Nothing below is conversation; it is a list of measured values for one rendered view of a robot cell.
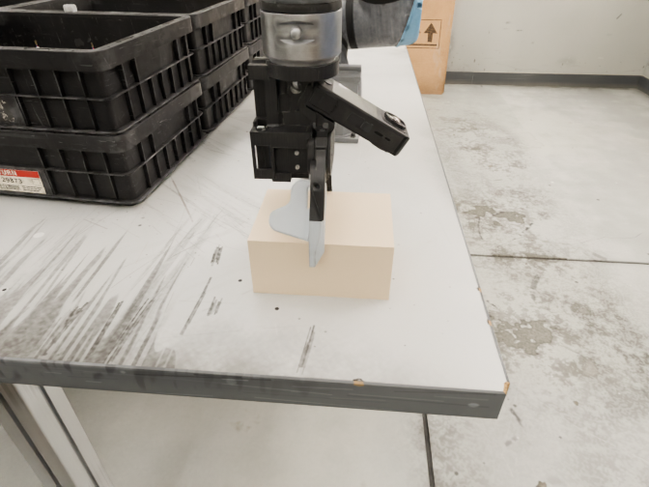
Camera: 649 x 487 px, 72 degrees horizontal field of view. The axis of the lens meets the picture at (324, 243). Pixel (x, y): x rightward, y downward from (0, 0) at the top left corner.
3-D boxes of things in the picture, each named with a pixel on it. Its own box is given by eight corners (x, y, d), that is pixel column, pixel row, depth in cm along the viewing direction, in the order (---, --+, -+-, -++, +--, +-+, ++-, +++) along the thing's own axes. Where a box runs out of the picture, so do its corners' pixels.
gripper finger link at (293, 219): (269, 265, 49) (273, 181, 49) (324, 267, 49) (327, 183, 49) (264, 266, 46) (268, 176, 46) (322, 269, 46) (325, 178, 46)
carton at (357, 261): (385, 242, 62) (390, 193, 58) (388, 300, 52) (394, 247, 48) (271, 236, 63) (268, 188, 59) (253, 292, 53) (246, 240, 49)
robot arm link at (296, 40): (344, 3, 44) (339, 15, 37) (343, 52, 47) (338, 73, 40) (268, 2, 44) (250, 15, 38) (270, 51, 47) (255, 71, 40)
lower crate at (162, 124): (211, 138, 93) (203, 79, 86) (140, 213, 68) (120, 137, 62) (38, 128, 98) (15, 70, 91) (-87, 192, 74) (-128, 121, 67)
